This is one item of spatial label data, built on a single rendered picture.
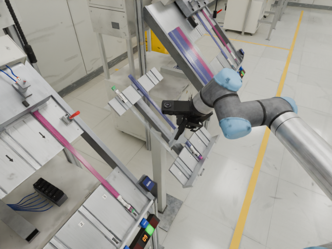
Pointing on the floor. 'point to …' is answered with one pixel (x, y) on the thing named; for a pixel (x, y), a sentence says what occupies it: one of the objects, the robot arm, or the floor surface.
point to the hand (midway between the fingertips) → (167, 130)
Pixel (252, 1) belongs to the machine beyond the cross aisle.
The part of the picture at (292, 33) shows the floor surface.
